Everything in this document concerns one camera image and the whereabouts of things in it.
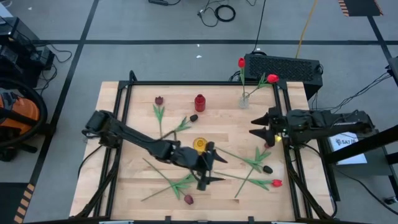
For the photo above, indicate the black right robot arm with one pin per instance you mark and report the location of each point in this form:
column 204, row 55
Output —
column 335, row 123

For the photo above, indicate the black orange hazard mat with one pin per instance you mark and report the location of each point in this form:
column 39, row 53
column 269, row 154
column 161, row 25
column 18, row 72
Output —
column 360, row 7
column 12, row 202

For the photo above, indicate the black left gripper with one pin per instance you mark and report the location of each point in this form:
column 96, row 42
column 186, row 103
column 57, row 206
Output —
column 186, row 157

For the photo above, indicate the red glass vase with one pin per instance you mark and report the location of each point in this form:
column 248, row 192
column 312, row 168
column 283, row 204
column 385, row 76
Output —
column 200, row 104

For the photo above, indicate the dark maroon artificial tulip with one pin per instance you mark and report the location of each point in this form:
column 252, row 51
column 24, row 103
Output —
column 188, row 199
column 159, row 100
column 263, row 156

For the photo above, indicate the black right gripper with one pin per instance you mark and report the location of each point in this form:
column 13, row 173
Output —
column 280, row 121

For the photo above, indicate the black perforated computer case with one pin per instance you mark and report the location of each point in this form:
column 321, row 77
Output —
column 280, row 68

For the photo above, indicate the black diagonal bar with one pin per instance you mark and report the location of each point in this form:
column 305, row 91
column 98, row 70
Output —
column 363, row 144

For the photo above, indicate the black metal table frame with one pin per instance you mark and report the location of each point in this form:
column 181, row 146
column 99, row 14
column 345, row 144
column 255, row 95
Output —
column 202, row 83

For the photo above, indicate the clear glass vase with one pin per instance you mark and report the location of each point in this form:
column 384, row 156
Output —
column 244, row 103

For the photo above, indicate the black electronic equipment stack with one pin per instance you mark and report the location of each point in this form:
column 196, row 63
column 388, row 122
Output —
column 18, row 46

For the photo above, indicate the red artificial tulip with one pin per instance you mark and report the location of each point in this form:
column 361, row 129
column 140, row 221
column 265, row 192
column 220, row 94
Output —
column 241, row 62
column 273, row 78
column 276, row 183

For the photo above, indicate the orange vacuum cleaner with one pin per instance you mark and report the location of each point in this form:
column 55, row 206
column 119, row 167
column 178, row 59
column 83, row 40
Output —
column 43, row 107

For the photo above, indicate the small black power adapter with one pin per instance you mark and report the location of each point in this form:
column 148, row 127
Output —
column 390, row 200

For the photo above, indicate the yellow glass vase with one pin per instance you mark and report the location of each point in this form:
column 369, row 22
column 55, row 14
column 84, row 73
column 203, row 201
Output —
column 199, row 143

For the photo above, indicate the orange shop vacuum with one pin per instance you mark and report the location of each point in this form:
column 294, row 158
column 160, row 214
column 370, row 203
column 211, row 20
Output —
column 21, row 112

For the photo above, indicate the dark grey side table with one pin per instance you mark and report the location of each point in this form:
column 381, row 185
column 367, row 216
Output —
column 379, row 165

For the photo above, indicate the white printed paper sheet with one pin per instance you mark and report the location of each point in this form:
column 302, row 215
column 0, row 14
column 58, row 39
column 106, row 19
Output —
column 348, row 155

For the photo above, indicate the black power strip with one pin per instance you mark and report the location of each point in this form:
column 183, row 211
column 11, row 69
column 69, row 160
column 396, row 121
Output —
column 158, row 2

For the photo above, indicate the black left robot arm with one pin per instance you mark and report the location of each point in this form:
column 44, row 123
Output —
column 133, row 137

